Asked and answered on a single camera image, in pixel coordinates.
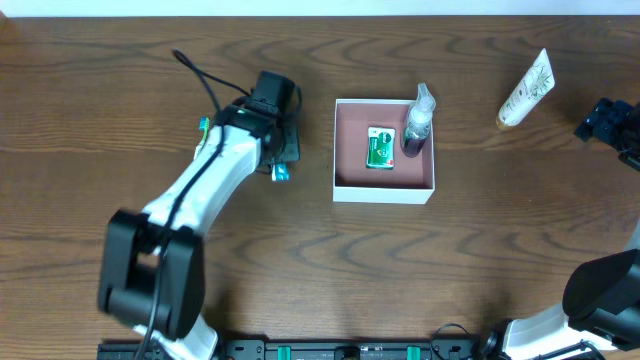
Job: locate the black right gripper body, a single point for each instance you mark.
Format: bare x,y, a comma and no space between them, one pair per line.
601,122

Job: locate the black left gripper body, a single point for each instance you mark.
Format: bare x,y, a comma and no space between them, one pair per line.
288,145

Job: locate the teal white toothpaste tube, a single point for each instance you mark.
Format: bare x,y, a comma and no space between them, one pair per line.
280,172

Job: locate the cream lotion tube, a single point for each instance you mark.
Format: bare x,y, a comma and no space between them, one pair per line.
534,85

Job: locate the green white toothbrush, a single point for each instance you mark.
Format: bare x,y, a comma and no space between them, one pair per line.
204,127

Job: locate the green soap bar pack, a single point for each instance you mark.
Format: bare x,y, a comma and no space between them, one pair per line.
380,152

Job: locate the clear spray bottle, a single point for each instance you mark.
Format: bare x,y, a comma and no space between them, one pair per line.
418,122

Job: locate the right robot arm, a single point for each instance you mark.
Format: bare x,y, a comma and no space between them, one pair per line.
600,306

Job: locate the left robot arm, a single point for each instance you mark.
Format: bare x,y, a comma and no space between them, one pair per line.
152,274

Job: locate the white box pink interior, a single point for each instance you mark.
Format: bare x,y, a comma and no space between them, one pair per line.
410,181

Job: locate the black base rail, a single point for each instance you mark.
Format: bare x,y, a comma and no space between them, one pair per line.
320,350

